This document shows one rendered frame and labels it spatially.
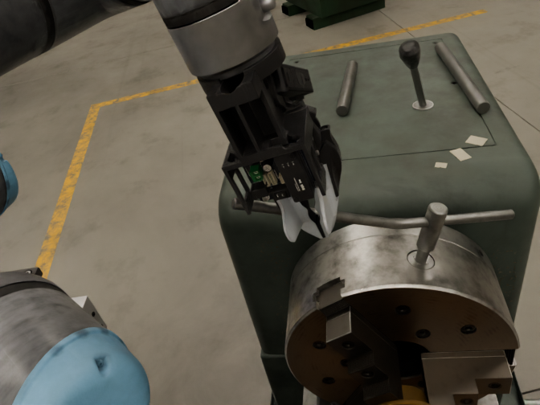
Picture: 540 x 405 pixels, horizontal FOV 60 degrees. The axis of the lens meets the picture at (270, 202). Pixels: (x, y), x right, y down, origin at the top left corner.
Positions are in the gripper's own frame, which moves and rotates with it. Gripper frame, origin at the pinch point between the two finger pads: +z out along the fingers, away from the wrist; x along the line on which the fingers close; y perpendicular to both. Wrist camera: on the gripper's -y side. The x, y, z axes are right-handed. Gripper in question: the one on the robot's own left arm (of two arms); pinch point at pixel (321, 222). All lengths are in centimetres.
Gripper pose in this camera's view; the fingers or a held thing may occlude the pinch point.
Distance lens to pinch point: 49.4
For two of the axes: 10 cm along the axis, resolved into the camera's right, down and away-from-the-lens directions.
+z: 3.8, 7.4, 5.5
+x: 9.2, -2.4, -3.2
